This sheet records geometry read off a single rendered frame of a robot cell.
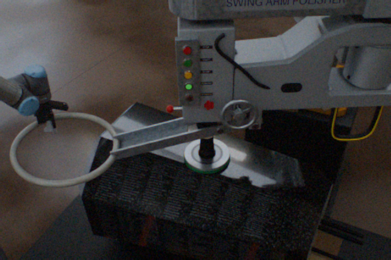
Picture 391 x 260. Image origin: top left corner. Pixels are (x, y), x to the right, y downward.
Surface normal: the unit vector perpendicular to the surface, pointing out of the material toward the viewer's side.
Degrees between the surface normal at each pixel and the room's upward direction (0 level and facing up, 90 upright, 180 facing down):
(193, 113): 90
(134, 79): 0
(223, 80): 90
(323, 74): 90
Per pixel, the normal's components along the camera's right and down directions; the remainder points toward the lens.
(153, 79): -0.03, -0.76
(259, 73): 0.03, 0.65
